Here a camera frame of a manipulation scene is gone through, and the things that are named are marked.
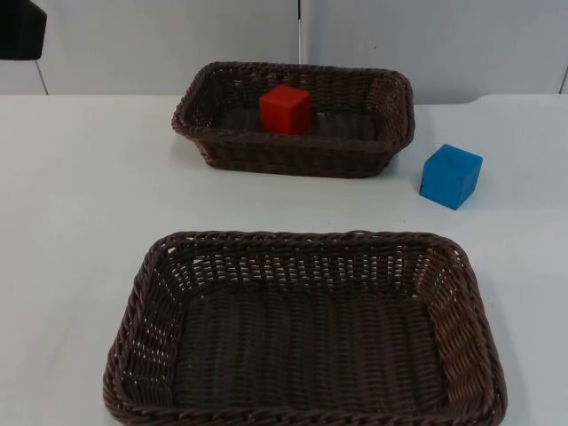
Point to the dark brown wicker basket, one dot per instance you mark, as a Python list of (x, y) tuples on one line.
[(302, 346), (293, 155)]

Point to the red cube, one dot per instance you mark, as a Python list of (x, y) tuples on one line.
[(279, 111)]

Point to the blue cube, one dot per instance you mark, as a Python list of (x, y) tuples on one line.
[(446, 177)]

